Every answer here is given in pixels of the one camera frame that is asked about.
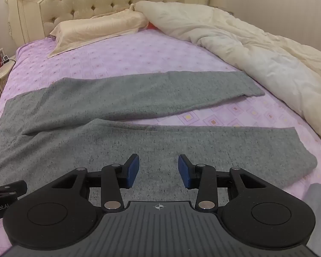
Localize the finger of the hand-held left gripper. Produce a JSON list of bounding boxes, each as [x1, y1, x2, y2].
[[0, 174, 27, 200]]

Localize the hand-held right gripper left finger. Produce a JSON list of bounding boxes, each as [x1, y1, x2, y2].
[[51, 154, 140, 211]]

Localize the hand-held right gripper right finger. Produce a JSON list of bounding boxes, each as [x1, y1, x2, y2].
[[178, 154, 267, 211]]

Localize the grey knit pants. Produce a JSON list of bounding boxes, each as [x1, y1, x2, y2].
[[0, 71, 318, 202]]

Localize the cream nightstand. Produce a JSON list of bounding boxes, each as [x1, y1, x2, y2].
[[0, 55, 17, 114]]

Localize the purple patterned bed sheet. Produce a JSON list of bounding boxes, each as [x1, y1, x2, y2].
[[0, 28, 321, 257]]

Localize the cream duvet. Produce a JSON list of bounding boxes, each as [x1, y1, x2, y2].
[[130, 0, 321, 150]]

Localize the grey cloth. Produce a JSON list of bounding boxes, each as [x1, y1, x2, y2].
[[305, 183, 321, 247]]

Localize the cream satin pillow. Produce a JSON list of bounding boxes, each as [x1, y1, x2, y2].
[[48, 8, 150, 58]]

